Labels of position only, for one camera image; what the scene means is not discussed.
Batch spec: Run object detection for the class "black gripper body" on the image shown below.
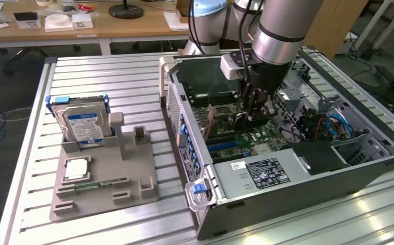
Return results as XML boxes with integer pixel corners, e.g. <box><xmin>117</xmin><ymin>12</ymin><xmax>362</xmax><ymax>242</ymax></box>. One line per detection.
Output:
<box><xmin>239</xmin><ymin>61</ymin><xmax>293</xmax><ymax>93</ymax></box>

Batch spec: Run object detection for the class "green graphics card with fan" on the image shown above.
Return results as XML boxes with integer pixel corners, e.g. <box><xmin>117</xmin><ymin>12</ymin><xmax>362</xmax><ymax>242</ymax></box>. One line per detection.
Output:
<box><xmin>206</xmin><ymin>103</ymin><xmax>269</xmax><ymax>140</ymax></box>

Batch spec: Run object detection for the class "metal CPU socket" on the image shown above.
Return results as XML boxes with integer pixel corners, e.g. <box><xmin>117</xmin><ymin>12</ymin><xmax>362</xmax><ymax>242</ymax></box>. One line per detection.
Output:
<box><xmin>213</xmin><ymin>105</ymin><xmax>242</xmax><ymax>120</ymax></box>

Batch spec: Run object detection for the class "metal disk bay cage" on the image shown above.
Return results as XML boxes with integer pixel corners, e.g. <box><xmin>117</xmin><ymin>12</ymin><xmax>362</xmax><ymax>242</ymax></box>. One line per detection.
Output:
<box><xmin>274</xmin><ymin>61</ymin><xmax>321</xmax><ymax>125</ymax></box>

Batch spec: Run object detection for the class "green motherboard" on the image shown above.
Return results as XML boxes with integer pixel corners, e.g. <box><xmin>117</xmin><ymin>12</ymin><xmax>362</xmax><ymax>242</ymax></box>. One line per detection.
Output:
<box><xmin>183</xmin><ymin>85</ymin><xmax>297</xmax><ymax>164</ymax></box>

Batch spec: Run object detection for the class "wooden cabinet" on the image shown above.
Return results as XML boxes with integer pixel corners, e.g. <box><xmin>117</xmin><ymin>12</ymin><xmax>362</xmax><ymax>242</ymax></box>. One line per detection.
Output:
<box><xmin>299</xmin><ymin>0</ymin><xmax>370</xmax><ymax>58</ymax></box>

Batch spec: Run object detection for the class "grey power supply unit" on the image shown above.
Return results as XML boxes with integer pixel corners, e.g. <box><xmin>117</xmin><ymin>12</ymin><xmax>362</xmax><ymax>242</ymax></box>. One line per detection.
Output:
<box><xmin>213</xmin><ymin>149</ymin><xmax>313</xmax><ymax>200</ymax></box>

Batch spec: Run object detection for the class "white paper stack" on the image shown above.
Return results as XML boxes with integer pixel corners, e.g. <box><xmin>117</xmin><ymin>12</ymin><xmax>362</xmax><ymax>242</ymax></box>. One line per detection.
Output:
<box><xmin>163</xmin><ymin>11</ymin><xmax>191</xmax><ymax>32</ymax></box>

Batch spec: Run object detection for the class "brown cardboard box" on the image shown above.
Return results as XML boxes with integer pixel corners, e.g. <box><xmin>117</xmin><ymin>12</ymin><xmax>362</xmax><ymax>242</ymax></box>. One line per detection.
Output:
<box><xmin>177</xmin><ymin>0</ymin><xmax>193</xmax><ymax>18</ymax></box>

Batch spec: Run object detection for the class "blue case latch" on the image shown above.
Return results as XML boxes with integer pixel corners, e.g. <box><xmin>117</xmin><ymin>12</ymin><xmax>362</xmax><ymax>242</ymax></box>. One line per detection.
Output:
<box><xmin>190</xmin><ymin>184</ymin><xmax>207</xmax><ymax>198</ymax></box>

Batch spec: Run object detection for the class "dark grey open PC case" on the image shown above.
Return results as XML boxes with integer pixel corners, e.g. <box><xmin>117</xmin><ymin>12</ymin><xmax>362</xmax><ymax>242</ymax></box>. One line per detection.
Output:
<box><xmin>158</xmin><ymin>45</ymin><xmax>394</xmax><ymax>242</ymax></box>

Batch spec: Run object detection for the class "wooden desk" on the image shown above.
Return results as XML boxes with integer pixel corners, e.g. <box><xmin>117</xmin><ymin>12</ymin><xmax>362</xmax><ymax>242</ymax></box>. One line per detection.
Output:
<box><xmin>0</xmin><ymin>0</ymin><xmax>286</xmax><ymax>49</ymax></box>

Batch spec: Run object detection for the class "black round lamp base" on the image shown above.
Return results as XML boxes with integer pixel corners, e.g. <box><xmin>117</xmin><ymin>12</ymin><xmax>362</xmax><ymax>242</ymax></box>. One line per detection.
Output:
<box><xmin>109</xmin><ymin>0</ymin><xmax>146</xmax><ymax>19</ymax></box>

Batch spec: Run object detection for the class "hard disk in blue carrier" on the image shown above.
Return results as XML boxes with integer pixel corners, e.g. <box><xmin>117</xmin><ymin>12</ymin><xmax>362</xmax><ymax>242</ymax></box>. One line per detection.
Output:
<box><xmin>45</xmin><ymin>94</ymin><xmax>114</xmax><ymax>149</ymax></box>

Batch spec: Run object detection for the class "green RAM stick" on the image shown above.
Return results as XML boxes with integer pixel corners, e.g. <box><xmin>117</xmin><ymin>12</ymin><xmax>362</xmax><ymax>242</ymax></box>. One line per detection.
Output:
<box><xmin>74</xmin><ymin>178</ymin><xmax>127</xmax><ymax>191</ymax></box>

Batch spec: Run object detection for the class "white cube box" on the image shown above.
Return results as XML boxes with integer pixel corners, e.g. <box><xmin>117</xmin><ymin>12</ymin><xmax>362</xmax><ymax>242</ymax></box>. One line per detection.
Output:
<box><xmin>71</xmin><ymin>13</ymin><xmax>94</xmax><ymax>30</ymax></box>

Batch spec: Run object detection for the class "silver CPU chip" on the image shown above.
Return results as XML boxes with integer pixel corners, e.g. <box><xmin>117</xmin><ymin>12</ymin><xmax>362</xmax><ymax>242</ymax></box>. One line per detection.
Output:
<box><xmin>63</xmin><ymin>159</ymin><xmax>91</xmax><ymax>180</ymax></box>

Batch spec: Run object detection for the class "grey printed parts rack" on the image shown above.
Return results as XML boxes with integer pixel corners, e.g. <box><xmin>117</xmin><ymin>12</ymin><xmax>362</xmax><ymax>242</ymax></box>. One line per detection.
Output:
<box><xmin>49</xmin><ymin>111</ymin><xmax>161</xmax><ymax>222</ymax></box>

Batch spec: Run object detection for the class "red packet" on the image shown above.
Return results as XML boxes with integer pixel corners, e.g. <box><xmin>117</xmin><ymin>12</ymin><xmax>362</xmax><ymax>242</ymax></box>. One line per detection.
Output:
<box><xmin>77</xmin><ymin>3</ymin><xmax>95</xmax><ymax>14</ymax></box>

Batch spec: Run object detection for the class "flat white box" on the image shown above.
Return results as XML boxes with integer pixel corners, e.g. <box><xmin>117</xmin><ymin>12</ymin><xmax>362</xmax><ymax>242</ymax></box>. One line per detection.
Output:
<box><xmin>45</xmin><ymin>21</ymin><xmax>75</xmax><ymax>33</ymax></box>

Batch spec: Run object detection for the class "black office chair base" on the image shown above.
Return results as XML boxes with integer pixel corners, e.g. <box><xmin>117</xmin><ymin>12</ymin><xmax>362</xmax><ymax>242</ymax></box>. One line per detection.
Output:
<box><xmin>0</xmin><ymin>45</ymin><xmax>49</xmax><ymax>75</ymax></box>

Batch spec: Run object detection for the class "white box with black top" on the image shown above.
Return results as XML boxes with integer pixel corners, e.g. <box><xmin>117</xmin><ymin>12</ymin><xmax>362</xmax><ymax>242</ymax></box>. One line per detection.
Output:
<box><xmin>13</xmin><ymin>12</ymin><xmax>43</xmax><ymax>30</ymax></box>

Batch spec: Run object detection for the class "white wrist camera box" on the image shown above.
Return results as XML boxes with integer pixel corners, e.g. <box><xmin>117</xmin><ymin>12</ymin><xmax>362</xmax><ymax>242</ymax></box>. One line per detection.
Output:
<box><xmin>219</xmin><ymin>53</ymin><xmax>253</xmax><ymax>80</ymax></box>

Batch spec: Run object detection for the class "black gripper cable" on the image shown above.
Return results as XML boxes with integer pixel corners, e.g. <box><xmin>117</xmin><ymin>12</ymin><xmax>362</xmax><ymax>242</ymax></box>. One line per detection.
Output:
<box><xmin>237</xmin><ymin>0</ymin><xmax>265</xmax><ymax>76</ymax></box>

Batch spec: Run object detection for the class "blue data wire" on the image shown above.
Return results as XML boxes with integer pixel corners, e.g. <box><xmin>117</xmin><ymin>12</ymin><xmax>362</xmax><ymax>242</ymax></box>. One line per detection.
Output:
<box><xmin>322</xmin><ymin>114</ymin><xmax>355</xmax><ymax>140</ymax></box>

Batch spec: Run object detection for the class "white desk frame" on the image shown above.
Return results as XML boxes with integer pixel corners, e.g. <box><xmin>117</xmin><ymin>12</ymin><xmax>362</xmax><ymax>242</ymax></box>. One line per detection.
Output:
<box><xmin>353</xmin><ymin>0</ymin><xmax>394</xmax><ymax>70</ymax></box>

